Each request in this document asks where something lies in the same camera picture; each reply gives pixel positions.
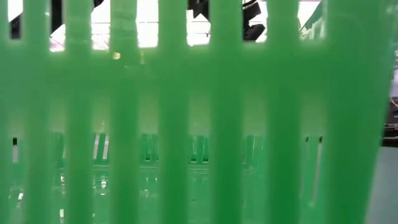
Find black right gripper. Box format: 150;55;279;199
187;0;267;42

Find black computer monitor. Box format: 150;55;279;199
386;96;398;125

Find green table mat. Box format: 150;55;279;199
363;146;398;224

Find black metal table frame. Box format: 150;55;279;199
381;136;398;147

